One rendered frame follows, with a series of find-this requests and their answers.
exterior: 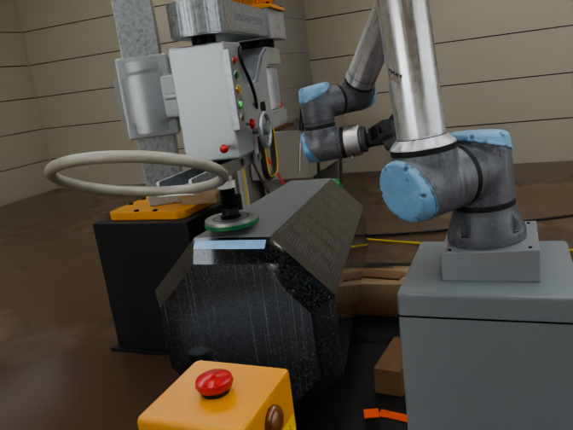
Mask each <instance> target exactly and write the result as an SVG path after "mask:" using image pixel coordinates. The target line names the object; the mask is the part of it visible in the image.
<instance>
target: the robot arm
mask: <svg viewBox="0 0 573 430"><path fill-rule="evenodd" d="M384 62H385V67H386V72H387V78H388V85H389V90H390V96H391V106H392V112H393V114H392V115H391V116H390V117H389V118H388V119H382V120H381V121H380V122H378V123H377V124H375V125H373V126H372V127H370V128H369V129H368V133H367V131H366V128H365V126H364V127H360V126H359V125H348V126H343V127H338V128H336V125H335V120H334V116H339V115H341V114H345V113H352V112H355V111H362V110H364V109H366V108H370V107H371V106H372V105H373V104H374V102H375V100H376V96H377V89H376V86H375V82H376V80H377V77H378V76H379V73H380V70H381V68H382V66H383V65H384ZM298 96H299V104H300V107H301V112H302V117H303V122H304V130H305V132H304V133H303V134H302V136H301V143H302V148H303V151H304V155H305V157H306V159H307V160H308V161H309V162H312V163H313V162H323V161H327V160H338V159H343V158H351V159H352V160H353V159H354V156H355V157H356V156H362V155H363V152H368V148H371V147H373V146H379V145H384V146H385V149H386V150H387V151H390V154H391V162H390V163H388V164H387V165H386V166H385V168H383V170H382V172H381V174H380V179H379V185H380V190H381V191H382V192H383V194H382V196H383V198H384V201H385V203H386V205H387V206H388V207H389V208H390V210H391V211H392V212H393V213H394V214H395V215H396V216H398V217H399V218H400V219H402V220H404V221H406V222H410V223H418V222H421V221H424V220H430V219H433V218H434V217H437V216H440V215H442V214H444V213H447V212H451V211H453V213H452V216H451V219H450V222H449V227H448V241H449V243H451V244H452V245H454V246H457V247H462V248H467V249H495V248H501V247H509V246H511V245H515V244H517V243H519V242H521V241H523V240H524V239H525V238H526V237H527V227H526V224H525V222H524V220H523V218H522V216H521V214H520V212H519V210H518V208H517V205H516V194H515V182H514V170H513V157H512V142H511V137H510V134H509V132H508V131H505V130H500V129H482V130H469V131H456V132H451V133H448V132H447V130H446V126H445V119H444V113H443V100H442V94H441V87H440V81H439V74H438V67H437V55H436V48H435V42H434V35H433V28H432V22H431V10H430V3H429V0H375V2H374V5H373V8H372V11H371V13H370V15H369V17H368V21H367V24H366V26H365V28H364V31H363V33H362V36H361V39H360V42H359V44H358V46H357V48H356V53H355V54H354V57H353V59H352V62H351V64H350V68H349V70H348V72H347V73H346V74H345V77H344V81H343V83H340V84H332V85H329V83H328V82H323V83H319V84H313V85H310V86H307V87H304V88H302V89H301V90H300V91H299V92H298Z"/></svg>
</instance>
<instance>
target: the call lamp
mask: <svg viewBox="0 0 573 430"><path fill-rule="evenodd" d="M283 424H284V413H283V410H282V408H281V407H280V405H278V404H272V405H271V406H270V407H269V409H268V411H267V414H266V417H265V430H282V428H283Z"/></svg>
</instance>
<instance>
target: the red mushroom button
mask: <svg viewBox="0 0 573 430"><path fill-rule="evenodd" d="M233 381H234V378H233V376H232V374H231V372H230V371H228V370H226V369H210V370H208V371H206V372H204V373H202V374H201V375H199V376H198V377H197V378H196V380H195V389H196V390H197V391H198V392H199V393H200V394H202V395H206V396H214V395H218V394H221V393H223V392H226V391H228V389H229V388H230V387H231V386H232V383H233Z"/></svg>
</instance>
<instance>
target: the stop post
mask: <svg viewBox="0 0 573 430"><path fill-rule="evenodd" d="M210 369H226V370H228V371H230V372H231V374H232V376H233V378H234V381H233V383H232V386H231V387H230V388H229V389H228V391H226V392H223V393H221V394H218V395H214V396H206V395H202V394H200V393H199V392H198V391H197V390H196V389H195V380H196V378H197V377H198V376H199V375H201V374H202V373H204V372H206V371H208V370H210ZM272 404H278V405H280V407H281V408H282V410H283V413H284V424H283V428H282V430H296V421H295V415H294V408H293V402H292V390H291V384H290V378H289V372H288V370H287V369H281V368H272V367H263V366H254V365H245V364H237V363H220V362H211V361H202V360H199V361H197V362H195V363H194V364H193V365H192V366H191V367H190V368H188V369H187V370H186V371H185V372H184V373H183V374H182V375H181V376H180V377H179V378H178V379H177V380H176V381H175V382H174V383H173V384H172V385H171V386H170V387H169V388H168V389H167V390H166V391H165V392H164V393H162V394H161V395H160V396H159V397H158V398H157V399H156V400H155V401H154V402H153V403H152V404H151V405H150V406H149V407H148V408H147V409H146V410H145V411H144V412H143V413H142V414H141V415H140V416H139V417H138V421H137V424H138V427H139V430H265V417H266V414H267V411H268V409H269V407H270V406H271V405H272Z"/></svg>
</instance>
